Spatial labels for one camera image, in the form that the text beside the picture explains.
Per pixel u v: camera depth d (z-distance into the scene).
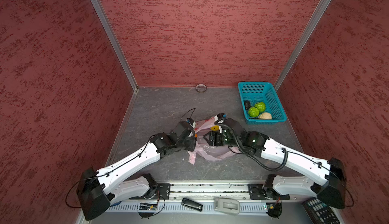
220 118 0.67
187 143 0.64
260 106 1.01
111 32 0.88
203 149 0.74
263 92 1.12
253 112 1.00
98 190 0.38
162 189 0.74
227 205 0.69
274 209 0.71
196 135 0.68
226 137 0.61
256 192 0.74
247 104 1.04
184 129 0.56
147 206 0.72
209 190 0.76
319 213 0.67
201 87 1.22
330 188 0.38
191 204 0.69
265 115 0.97
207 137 0.67
